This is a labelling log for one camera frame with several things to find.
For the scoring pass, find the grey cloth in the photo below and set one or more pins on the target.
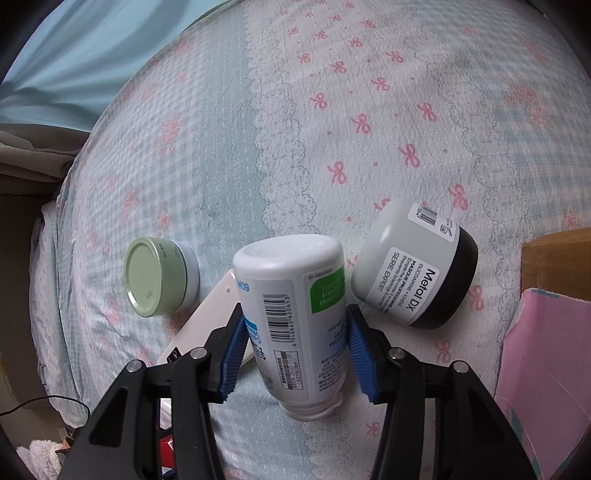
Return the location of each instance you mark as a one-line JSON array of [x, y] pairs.
[[32, 152]]

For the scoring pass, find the green lidded jar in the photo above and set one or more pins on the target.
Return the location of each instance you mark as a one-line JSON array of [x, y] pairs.
[[154, 277]]

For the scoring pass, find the brown cardboard box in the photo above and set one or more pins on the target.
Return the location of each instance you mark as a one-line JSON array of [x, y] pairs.
[[556, 263]]

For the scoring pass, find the light blue curtain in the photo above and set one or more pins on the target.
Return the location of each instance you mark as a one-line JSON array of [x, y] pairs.
[[83, 50]]

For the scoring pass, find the grey jar with black lid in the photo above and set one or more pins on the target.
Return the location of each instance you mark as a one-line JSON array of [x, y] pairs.
[[415, 267]]

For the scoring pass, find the pink paper sheet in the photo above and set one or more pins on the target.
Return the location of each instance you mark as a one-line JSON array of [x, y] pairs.
[[545, 374]]

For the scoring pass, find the printed bed sheet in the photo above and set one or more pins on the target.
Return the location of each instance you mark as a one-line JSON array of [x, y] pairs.
[[295, 138]]

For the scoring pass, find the white fluffy cloth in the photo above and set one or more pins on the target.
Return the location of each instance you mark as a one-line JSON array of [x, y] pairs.
[[39, 457]]

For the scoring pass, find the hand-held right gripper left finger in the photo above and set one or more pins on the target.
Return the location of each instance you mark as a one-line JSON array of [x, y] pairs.
[[234, 349]]

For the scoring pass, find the white plastic bottle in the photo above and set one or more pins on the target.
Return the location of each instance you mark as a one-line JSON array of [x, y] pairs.
[[295, 318]]

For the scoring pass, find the white flat box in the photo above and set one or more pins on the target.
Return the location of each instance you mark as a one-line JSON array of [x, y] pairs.
[[203, 325]]

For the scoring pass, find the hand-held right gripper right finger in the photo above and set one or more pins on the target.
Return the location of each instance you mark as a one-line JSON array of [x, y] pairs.
[[358, 347]]

